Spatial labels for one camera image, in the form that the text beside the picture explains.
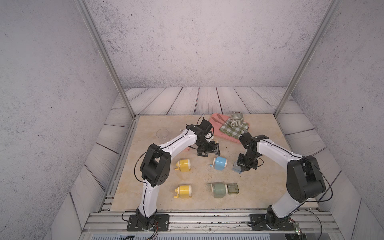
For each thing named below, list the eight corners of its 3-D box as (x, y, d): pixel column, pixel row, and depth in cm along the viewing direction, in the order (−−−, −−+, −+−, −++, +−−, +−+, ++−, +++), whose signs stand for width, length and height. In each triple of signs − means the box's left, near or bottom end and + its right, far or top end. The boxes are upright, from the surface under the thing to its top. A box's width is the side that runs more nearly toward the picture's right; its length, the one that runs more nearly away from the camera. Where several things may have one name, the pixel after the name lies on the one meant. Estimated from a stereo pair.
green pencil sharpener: (207, 197, 83) (208, 192, 77) (207, 188, 86) (208, 182, 80) (225, 197, 83) (228, 192, 77) (224, 188, 86) (226, 182, 80)
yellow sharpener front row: (175, 199, 83) (173, 194, 76) (176, 190, 85) (174, 185, 79) (191, 199, 83) (191, 194, 76) (191, 190, 85) (191, 185, 79)
